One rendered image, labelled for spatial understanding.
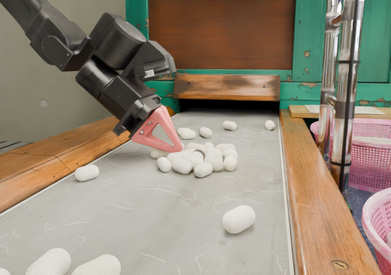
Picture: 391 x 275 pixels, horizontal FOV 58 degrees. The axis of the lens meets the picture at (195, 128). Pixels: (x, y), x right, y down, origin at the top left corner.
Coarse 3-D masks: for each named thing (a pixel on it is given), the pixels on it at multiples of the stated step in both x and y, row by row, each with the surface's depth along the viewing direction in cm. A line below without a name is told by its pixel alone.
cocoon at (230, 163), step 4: (228, 156) 53; (232, 156) 53; (224, 160) 53; (228, 160) 52; (232, 160) 52; (236, 160) 53; (224, 164) 52; (228, 164) 51; (232, 164) 51; (236, 164) 52; (228, 168) 52; (232, 168) 52
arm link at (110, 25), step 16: (112, 16) 53; (96, 32) 54; (112, 32) 52; (128, 32) 52; (48, 48) 55; (64, 48) 54; (80, 48) 55; (96, 48) 54; (112, 48) 53; (128, 48) 53; (64, 64) 55; (80, 64) 58; (112, 64) 54; (128, 64) 56
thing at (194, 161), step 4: (188, 156) 53; (192, 156) 52; (188, 160) 52; (192, 160) 51; (196, 160) 51; (200, 160) 51; (192, 164) 51; (196, 164) 51; (200, 164) 51; (192, 168) 51
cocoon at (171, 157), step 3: (171, 153) 54; (174, 153) 54; (177, 153) 54; (180, 153) 54; (183, 153) 55; (186, 153) 55; (168, 156) 54; (171, 156) 54; (174, 156) 54; (177, 156) 54; (180, 156) 54; (183, 156) 54; (168, 159) 54; (171, 159) 54; (174, 159) 54; (171, 162) 54
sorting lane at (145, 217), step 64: (192, 128) 84; (256, 128) 84; (64, 192) 44; (128, 192) 44; (192, 192) 44; (256, 192) 44; (0, 256) 30; (128, 256) 30; (192, 256) 30; (256, 256) 30
